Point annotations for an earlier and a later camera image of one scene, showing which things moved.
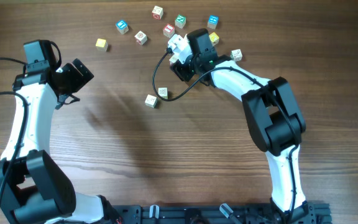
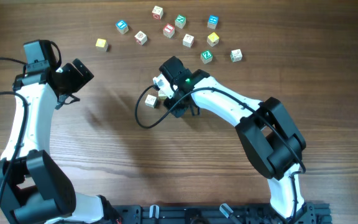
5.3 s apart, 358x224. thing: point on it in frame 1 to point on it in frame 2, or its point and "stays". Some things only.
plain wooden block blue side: [151, 101] stays
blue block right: [212, 21] stays
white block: [236, 55] stays
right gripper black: [179, 69] to [169, 104]
